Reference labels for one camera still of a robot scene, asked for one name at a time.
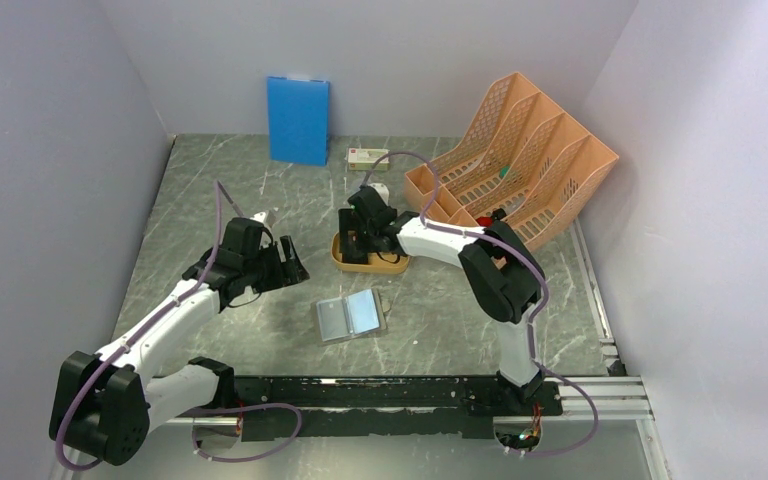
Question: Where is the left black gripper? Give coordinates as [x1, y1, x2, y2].
[242, 234, 309, 293]

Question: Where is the yellow oval tray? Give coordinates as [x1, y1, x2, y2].
[330, 234, 410, 275]

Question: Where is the grey card holder wallet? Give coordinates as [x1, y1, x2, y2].
[311, 288, 388, 344]

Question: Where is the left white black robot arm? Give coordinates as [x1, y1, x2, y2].
[49, 211, 309, 470]

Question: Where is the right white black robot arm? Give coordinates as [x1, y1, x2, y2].
[338, 185, 548, 414]

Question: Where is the small white red box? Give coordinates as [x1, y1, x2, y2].
[346, 147, 389, 171]

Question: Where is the blue board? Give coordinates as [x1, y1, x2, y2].
[266, 76, 330, 167]

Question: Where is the red black object in rack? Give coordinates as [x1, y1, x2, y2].
[475, 208, 507, 229]

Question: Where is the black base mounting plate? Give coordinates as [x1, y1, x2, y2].
[169, 374, 564, 444]

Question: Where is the orange file organizer rack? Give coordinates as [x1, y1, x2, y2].
[403, 72, 619, 251]

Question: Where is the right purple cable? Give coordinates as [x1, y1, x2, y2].
[360, 150, 601, 460]

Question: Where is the purple cable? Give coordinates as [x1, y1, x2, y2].
[360, 150, 601, 460]
[53, 180, 306, 473]

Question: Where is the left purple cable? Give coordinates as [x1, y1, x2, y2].
[53, 180, 306, 473]

